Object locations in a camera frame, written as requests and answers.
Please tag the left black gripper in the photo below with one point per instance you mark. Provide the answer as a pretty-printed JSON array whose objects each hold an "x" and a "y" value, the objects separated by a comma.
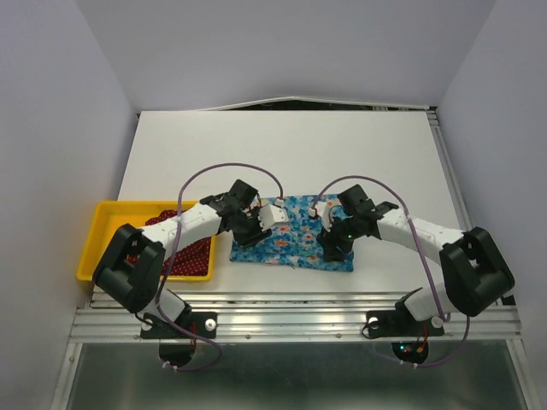
[{"x": 256, "y": 234}]

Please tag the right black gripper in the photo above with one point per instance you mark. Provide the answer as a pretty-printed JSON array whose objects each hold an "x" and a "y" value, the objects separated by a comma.
[{"x": 330, "y": 252}]

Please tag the blue floral skirt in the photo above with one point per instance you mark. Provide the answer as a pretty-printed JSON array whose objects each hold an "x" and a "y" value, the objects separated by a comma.
[{"x": 294, "y": 244}]

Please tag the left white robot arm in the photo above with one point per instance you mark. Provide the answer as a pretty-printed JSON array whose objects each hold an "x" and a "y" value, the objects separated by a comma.
[{"x": 130, "y": 269}]

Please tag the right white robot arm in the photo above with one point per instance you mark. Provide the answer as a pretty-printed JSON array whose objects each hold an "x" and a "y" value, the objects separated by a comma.
[{"x": 474, "y": 272}]

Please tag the red polka dot skirt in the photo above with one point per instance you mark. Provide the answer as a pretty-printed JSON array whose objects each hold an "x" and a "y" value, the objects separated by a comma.
[{"x": 193, "y": 260}]

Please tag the yellow plastic tray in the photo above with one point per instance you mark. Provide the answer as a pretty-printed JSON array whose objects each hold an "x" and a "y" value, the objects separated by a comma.
[{"x": 108, "y": 217}]

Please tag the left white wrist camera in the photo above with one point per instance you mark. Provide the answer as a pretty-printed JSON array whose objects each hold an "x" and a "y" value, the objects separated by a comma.
[{"x": 271, "y": 216}]

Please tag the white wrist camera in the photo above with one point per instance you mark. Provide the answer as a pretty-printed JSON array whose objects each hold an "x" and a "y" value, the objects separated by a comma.
[
  {"x": 322, "y": 211},
  {"x": 271, "y": 216}
]

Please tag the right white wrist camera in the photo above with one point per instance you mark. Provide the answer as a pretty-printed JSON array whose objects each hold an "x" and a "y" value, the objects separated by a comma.
[{"x": 322, "y": 211}]

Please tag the aluminium frame rail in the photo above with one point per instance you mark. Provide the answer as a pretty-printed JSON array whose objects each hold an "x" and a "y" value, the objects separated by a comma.
[{"x": 246, "y": 318}]

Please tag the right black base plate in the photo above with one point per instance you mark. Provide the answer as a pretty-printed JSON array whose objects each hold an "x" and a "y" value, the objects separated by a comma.
[{"x": 411, "y": 343}]

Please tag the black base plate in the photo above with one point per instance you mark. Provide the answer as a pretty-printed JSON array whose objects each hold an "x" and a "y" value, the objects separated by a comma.
[
  {"x": 411, "y": 343},
  {"x": 193, "y": 350}
]

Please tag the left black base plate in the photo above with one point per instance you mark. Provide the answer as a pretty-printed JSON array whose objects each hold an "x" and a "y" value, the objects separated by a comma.
[{"x": 193, "y": 350}]

